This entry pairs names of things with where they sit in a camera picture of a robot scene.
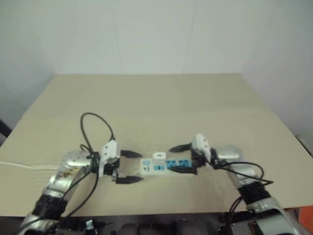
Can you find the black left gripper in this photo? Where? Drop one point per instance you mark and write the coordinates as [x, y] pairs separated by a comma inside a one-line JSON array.
[[110, 169]]

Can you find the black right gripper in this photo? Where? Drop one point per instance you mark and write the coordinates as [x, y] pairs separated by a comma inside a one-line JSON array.
[[198, 161]]

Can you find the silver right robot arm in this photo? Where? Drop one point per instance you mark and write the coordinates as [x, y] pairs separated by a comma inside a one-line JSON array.
[[247, 171]]

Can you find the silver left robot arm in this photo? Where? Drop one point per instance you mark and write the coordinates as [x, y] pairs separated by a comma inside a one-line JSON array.
[[71, 164]]

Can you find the white power strip blue sockets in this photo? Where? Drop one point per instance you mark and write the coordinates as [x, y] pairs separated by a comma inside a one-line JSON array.
[[179, 164]]

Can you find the white charger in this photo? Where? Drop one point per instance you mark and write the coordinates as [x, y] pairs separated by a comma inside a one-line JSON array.
[[159, 160]]

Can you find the small white clip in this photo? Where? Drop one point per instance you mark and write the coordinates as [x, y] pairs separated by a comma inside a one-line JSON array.
[[89, 224]]

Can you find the dark object at table side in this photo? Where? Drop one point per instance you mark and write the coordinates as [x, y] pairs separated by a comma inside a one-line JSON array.
[[4, 132]]

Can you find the orange object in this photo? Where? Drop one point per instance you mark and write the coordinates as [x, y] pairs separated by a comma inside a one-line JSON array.
[[306, 218]]

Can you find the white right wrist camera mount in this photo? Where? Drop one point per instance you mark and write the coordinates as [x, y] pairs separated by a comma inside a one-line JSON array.
[[201, 145]]

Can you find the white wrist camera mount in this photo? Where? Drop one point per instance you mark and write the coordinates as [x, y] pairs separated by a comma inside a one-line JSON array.
[[109, 149], [201, 145]]

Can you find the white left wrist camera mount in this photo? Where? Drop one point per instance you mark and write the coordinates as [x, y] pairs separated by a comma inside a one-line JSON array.
[[109, 149]]

